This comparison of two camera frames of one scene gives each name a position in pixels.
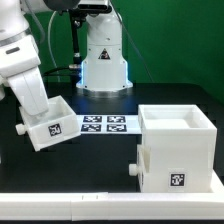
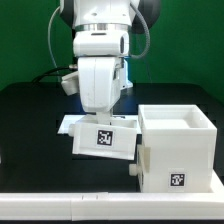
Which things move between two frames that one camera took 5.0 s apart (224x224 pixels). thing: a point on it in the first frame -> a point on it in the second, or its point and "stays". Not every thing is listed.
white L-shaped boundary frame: (116, 206) stays
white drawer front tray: (141, 167) stays
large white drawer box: (183, 148) stays
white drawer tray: (53, 127) -> (117, 139)
